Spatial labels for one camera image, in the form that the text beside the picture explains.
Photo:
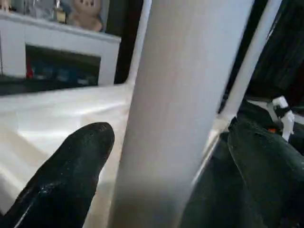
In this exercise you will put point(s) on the red package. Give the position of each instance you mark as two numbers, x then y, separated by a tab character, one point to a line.
29	72

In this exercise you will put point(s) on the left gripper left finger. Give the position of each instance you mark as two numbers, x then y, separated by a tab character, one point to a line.
64	180

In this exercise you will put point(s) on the beige plush toy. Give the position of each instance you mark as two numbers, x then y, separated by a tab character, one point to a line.
86	14

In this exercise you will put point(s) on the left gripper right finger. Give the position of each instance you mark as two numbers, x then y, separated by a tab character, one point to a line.
268	180

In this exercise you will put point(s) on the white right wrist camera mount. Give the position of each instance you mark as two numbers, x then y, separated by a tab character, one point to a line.
281	102

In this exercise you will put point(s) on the white plastic table top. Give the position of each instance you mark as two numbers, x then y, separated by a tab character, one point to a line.
47	114

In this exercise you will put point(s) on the white glass door cabinet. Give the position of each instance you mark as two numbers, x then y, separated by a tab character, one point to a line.
71	40

